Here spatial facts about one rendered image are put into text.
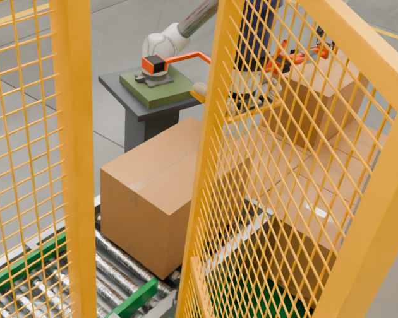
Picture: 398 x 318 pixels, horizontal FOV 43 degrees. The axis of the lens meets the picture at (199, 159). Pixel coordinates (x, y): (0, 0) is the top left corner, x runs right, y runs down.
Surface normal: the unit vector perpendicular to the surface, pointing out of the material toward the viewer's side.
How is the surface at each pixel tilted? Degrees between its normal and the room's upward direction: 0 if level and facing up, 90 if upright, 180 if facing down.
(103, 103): 0
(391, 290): 90
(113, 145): 0
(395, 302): 90
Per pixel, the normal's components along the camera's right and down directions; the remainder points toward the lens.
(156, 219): -0.63, 0.42
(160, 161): 0.11, -0.78
